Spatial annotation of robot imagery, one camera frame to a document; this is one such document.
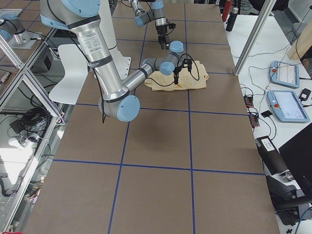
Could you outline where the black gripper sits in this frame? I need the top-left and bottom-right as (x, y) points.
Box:
(174, 62), (184, 84)
(156, 23), (170, 50)

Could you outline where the cream long-sleeve printed shirt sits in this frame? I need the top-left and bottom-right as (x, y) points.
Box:
(144, 60), (209, 91)

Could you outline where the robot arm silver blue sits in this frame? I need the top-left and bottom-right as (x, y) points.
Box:
(40, 0), (184, 122)
(128, 0), (176, 50)

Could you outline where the black water bottle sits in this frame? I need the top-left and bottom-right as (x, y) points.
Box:
(225, 7), (239, 32)

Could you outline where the red cylinder bottle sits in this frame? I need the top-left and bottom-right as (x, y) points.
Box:
(222, 0), (232, 22)

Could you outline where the orange black connector block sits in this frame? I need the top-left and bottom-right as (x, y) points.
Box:
(243, 95), (254, 108)

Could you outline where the white curved base cover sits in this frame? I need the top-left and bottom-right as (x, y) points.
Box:
(49, 44), (88, 105)

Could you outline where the far blue teach pendant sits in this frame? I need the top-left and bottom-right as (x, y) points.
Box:
(270, 60), (300, 89)

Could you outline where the blue teach pendant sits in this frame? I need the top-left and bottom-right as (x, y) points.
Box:
(267, 90), (310, 123)
(270, 60), (300, 89)

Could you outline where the near blue teach pendant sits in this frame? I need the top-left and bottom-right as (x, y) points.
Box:
(267, 90), (310, 123)

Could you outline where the black power adapter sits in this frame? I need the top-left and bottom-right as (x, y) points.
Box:
(299, 88), (312, 101)

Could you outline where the black labelled box device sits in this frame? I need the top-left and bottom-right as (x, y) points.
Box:
(255, 136), (288, 175)

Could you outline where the black monitor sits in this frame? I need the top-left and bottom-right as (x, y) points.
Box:
(279, 124), (312, 195)

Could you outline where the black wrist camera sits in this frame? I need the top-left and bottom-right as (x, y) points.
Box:
(182, 58), (193, 73)
(168, 23), (176, 30)

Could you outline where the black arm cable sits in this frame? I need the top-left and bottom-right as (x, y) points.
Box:
(92, 53), (200, 125)

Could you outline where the aluminium frame post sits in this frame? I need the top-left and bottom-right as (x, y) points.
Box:
(233, 0), (276, 76)

